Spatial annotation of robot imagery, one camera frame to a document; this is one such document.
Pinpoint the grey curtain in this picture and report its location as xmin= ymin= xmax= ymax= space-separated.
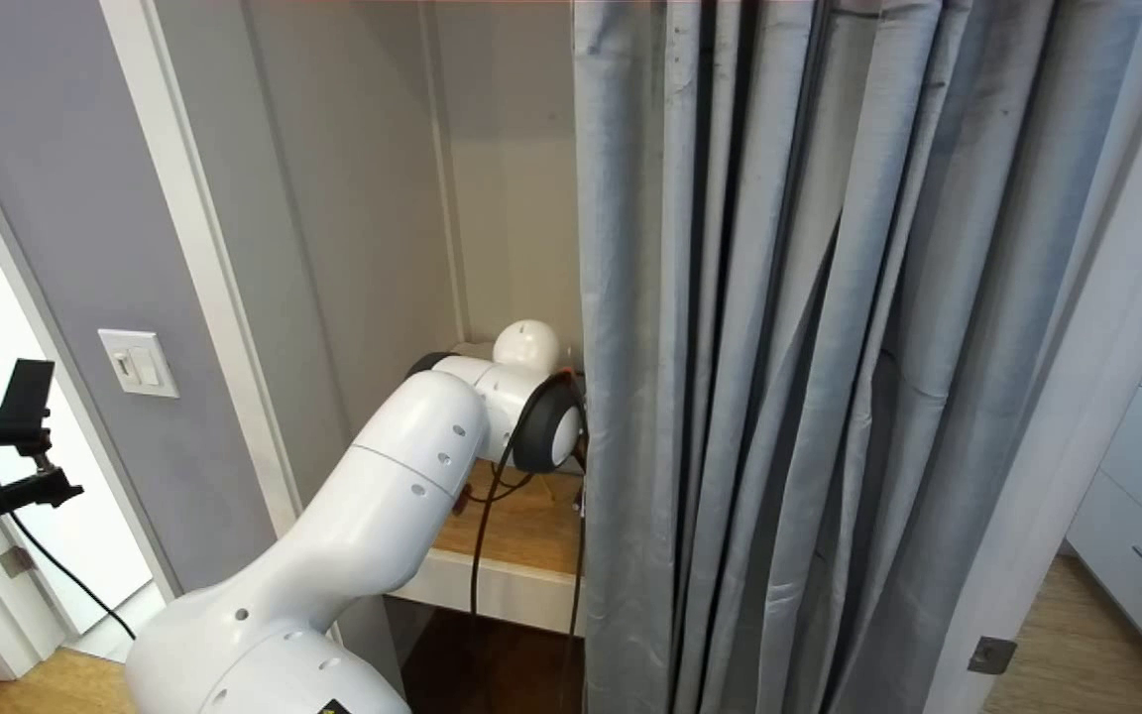
xmin=567 ymin=0 xmax=1142 ymax=714

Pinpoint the metal door hinge plate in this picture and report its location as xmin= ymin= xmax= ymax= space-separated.
xmin=963 ymin=635 xmax=1018 ymax=679

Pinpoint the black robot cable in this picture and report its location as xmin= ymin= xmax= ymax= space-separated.
xmin=464 ymin=433 xmax=592 ymax=637

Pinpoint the white door frame trim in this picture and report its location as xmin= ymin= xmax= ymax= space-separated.
xmin=97 ymin=0 xmax=310 ymax=540

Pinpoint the white light switch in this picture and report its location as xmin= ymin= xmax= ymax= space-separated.
xmin=97 ymin=325 xmax=183 ymax=401

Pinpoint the white door post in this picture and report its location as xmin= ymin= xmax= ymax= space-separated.
xmin=922 ymin=0 xmax=1142 ymax=714

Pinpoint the black camera on stand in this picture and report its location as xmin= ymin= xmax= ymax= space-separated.
xmin=0 ymin=358 xmax=89 ymax=543

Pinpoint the black camera cable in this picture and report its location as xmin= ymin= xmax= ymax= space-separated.
xmin=0 ymin=408 xmax=139 ymax=641

